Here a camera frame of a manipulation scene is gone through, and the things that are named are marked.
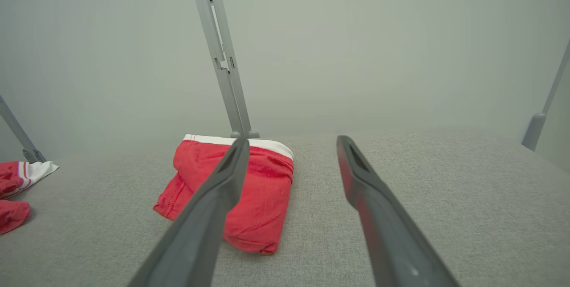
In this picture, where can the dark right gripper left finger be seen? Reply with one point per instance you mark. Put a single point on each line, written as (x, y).
(196, 233)

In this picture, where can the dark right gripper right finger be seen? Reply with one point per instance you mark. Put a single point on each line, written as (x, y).
(392, 233)

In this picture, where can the red shorts white waistband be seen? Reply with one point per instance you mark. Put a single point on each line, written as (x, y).
(267, 198)

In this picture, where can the red jersey white sleeves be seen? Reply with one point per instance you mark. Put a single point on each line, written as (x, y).
(11, 180)

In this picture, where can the grey metal frame post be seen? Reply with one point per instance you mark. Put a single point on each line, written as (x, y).
(18, 133)
(536, 127)
(240, 100)
(228, 100)

